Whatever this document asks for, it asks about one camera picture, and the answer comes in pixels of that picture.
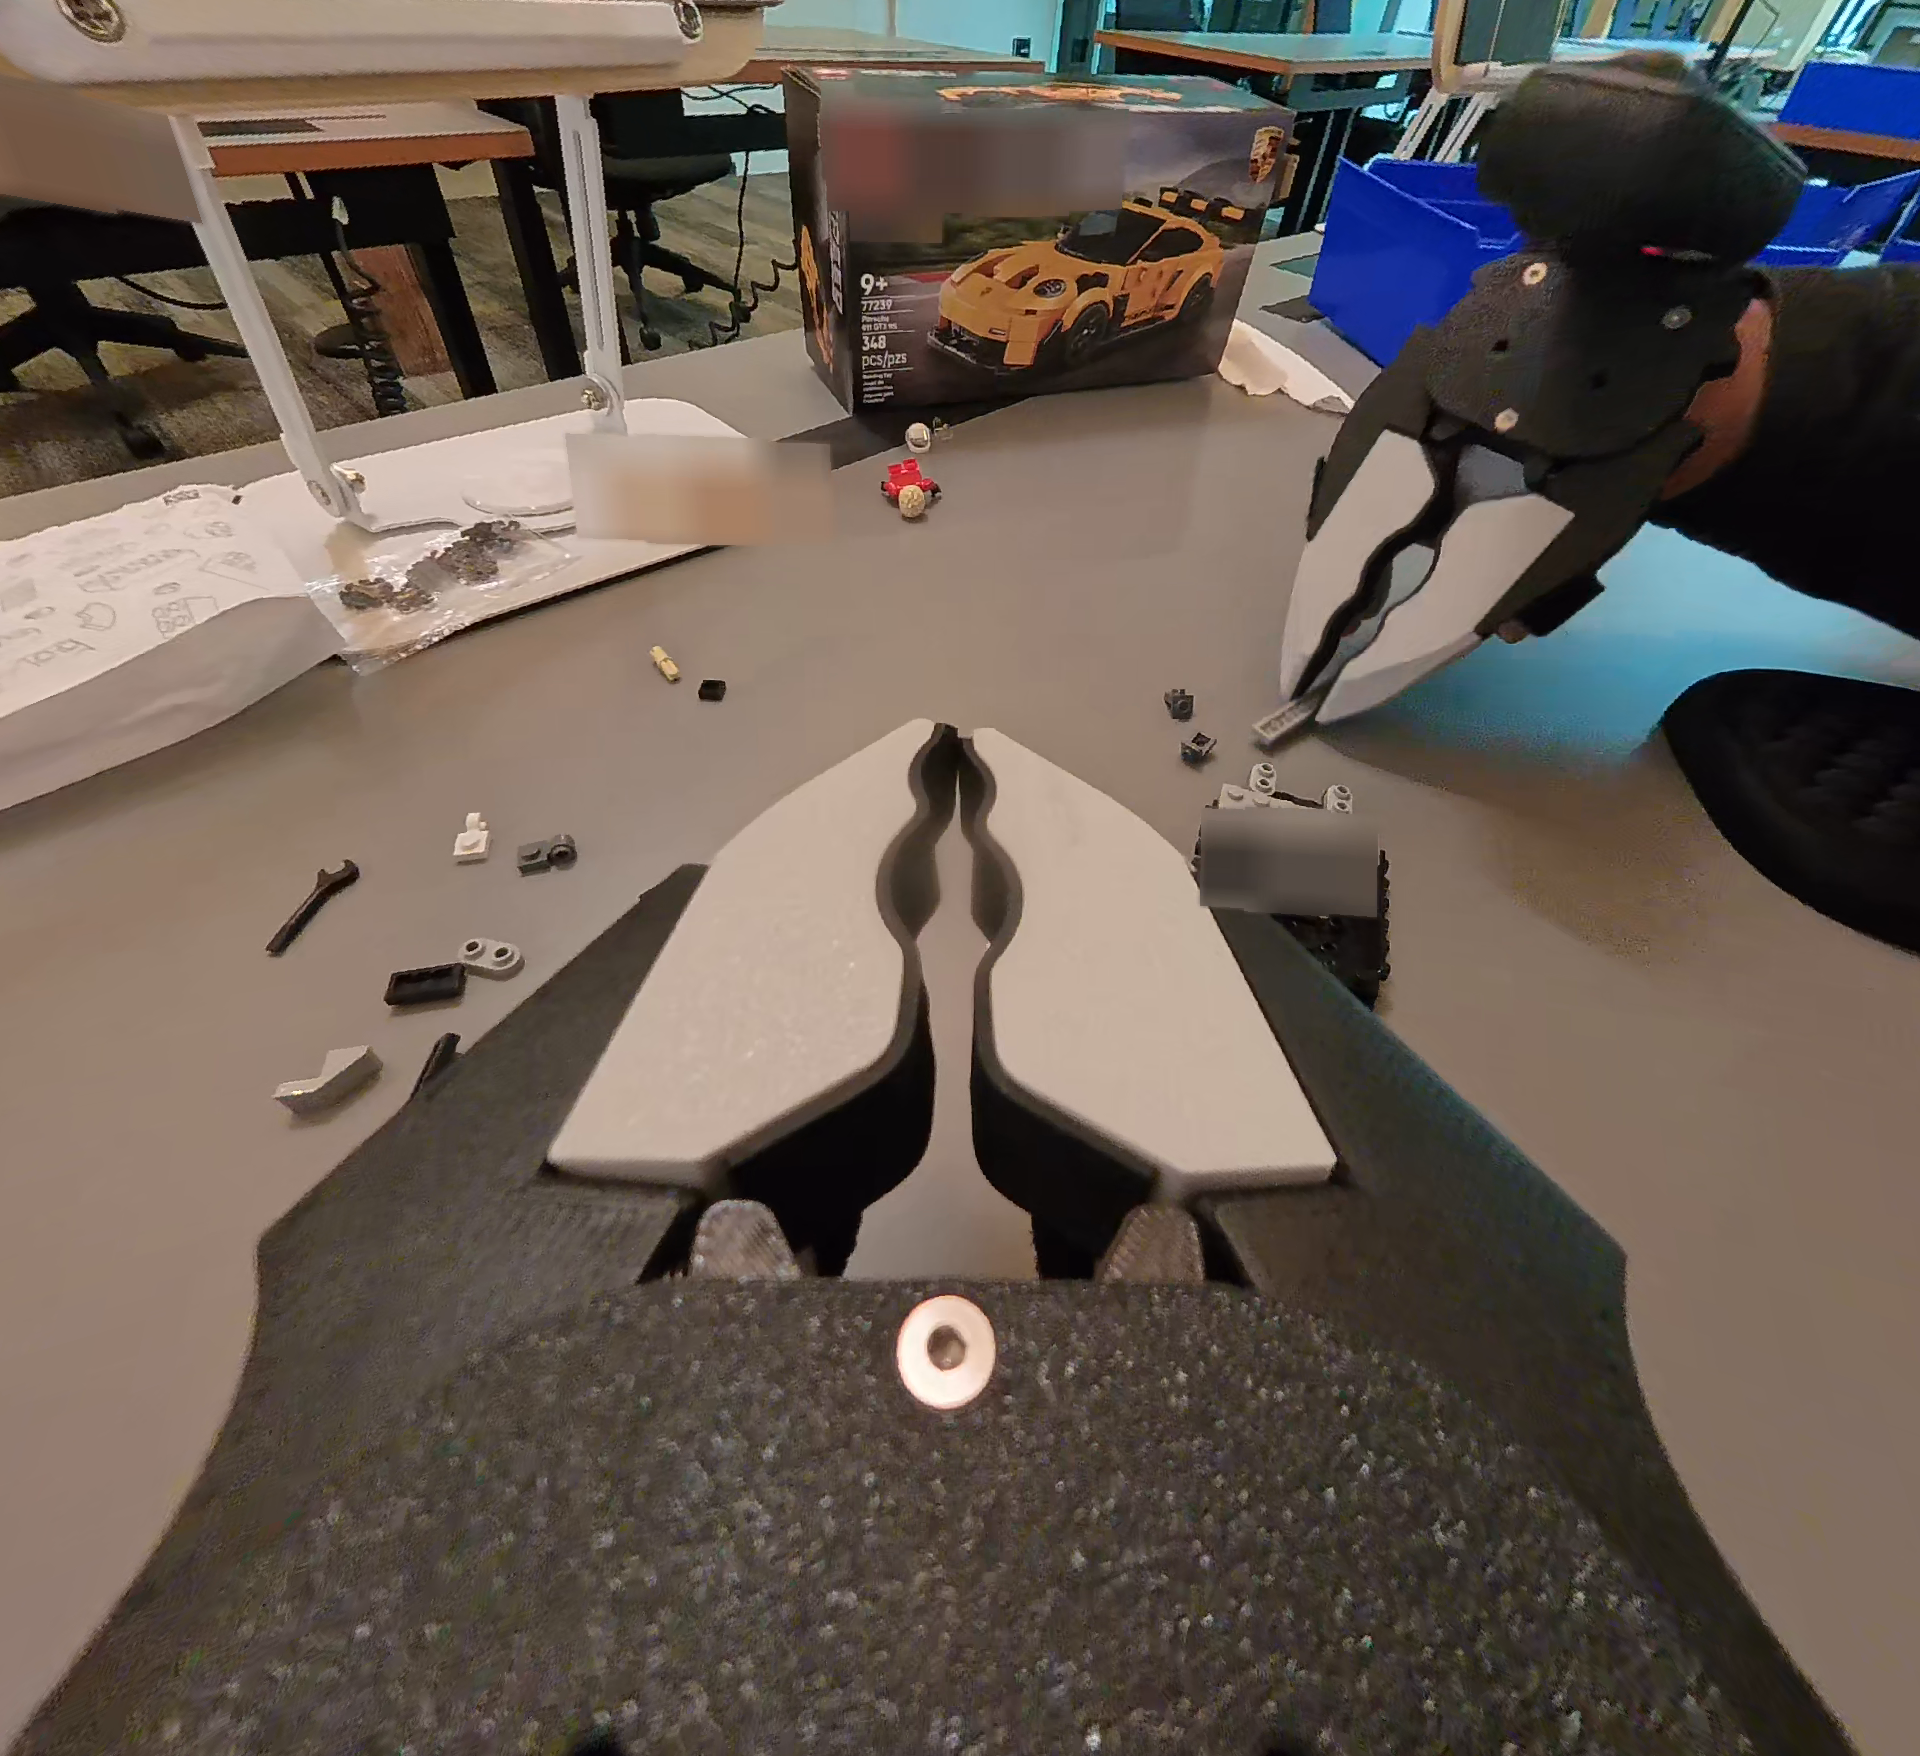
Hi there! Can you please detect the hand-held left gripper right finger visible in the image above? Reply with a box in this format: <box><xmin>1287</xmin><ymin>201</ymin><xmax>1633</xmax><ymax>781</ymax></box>
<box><xmin>960</xmin><ymin>724</ymin><xmax>1339</xmax><ymax>1203</ymax></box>

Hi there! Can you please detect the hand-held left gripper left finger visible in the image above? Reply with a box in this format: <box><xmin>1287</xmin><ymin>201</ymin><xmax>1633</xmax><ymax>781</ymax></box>
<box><xmin>545</xmin><ymin>719</ymin><xmax>965</xmax><ymax>1195</ymax></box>

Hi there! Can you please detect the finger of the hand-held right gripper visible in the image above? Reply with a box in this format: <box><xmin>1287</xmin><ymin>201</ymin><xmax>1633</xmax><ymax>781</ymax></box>
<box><xmin>1280</xmin><ymin>422</ymin><xmax>1448</xmax><ymax>709</ymax></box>
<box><xmin>1309</xmin><ymin>444</ymin><xmax>1578</xmax><ymax>726</ymax></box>

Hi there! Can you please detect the toy brick car chassis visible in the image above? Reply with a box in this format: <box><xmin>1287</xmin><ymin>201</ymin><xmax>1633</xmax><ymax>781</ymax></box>
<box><xmin>1190</xmin><ymin>761</ymin><xmax>1398</xmax><ymax>1019</ymax></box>

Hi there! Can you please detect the person's right forearm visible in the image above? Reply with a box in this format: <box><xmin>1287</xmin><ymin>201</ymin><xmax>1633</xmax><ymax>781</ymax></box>
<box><xmin>1642</xmin><ymin>260</ymin><xmax>1920</xmax><ymax>655</ymax></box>

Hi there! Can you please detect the white paper towel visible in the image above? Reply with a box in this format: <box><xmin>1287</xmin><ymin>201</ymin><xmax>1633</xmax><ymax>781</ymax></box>
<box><xmin>1212</xmin><ymin>320</ymin><xmax>1356</xmax><ymax>417</ymax></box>

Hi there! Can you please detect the blue plastic bin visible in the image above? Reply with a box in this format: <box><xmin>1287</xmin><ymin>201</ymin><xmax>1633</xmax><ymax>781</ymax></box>
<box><xmin>1309</xmin><ymin>152</ymin><xmax>1522</xmax><ymax>367</ymax></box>
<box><xmin>1767</xmin><ymin>58</ymin><xmax>1920</xmax><ymax>276</ymax></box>

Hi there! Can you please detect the wooden office table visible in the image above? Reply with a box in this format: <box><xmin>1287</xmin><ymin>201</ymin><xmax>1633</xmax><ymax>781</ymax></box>
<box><xmin>202</xmin><ymin>108</ymin><xmax>542</xmax><ymax>400</ymax></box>
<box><xmin>1095</xmin><ymin>28</ymin><xmax>1442</xmax><ymax>116</ymax></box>

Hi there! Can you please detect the toy car box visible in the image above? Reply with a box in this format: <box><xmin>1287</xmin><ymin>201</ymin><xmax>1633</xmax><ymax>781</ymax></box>
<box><xmin>781</xmin><ymin>65</ymin><xmax>1301</xmax><ymax>417</ymax></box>

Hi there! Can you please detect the black toy wrench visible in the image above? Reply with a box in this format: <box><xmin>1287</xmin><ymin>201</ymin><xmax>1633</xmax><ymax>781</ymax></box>
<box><xmin>265</xmin><ymin>858</ymin><xmax>364</xmax><ymax>959</ymax></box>

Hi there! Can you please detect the plastic bag of bricks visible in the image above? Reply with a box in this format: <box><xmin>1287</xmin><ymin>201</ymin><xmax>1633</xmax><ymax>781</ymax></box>
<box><xmin>304</xmin><ymin>514</ymin><xmax>584</xmax><ymax>674</ymax></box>

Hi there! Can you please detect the white instruction booklet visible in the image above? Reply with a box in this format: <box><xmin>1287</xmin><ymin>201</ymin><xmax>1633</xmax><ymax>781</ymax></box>
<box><xmin>0</xmin><ymin>482</ymin><xmax>351</xmax><ymax>816</ymax></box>

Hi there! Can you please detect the light grey bracket brick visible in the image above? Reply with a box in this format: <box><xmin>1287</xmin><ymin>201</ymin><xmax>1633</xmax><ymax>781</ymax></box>
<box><xmin>273</xmin><ymin>1043</ymin><xmax>383</xmax><ymax>1117</ymax></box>

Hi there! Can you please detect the black coiled cable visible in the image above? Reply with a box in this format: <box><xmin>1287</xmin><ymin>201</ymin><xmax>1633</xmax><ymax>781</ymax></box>
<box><xmin>337</xmin><ymin>196</ymin><xmax>407</xmax><ymax>415</ymax></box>

